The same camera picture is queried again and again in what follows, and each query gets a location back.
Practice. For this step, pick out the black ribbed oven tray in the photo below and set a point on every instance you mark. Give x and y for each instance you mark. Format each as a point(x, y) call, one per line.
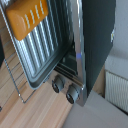
point(43, 50)

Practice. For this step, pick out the orange toy bread loaf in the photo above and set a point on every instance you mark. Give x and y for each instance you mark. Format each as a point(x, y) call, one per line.
point(26, 18)

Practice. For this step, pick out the black toaster oven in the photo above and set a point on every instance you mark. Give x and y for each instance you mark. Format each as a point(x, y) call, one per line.
point(96, 36)

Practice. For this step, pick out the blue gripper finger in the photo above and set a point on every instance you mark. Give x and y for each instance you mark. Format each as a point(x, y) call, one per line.
point(1, 56)

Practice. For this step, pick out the silver oven knob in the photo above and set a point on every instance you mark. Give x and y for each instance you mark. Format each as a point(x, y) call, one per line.
point(72, 94)
point(58, 84)

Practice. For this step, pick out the white ribbed radiator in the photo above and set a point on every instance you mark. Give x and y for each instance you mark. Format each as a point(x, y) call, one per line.
point(116, 90)

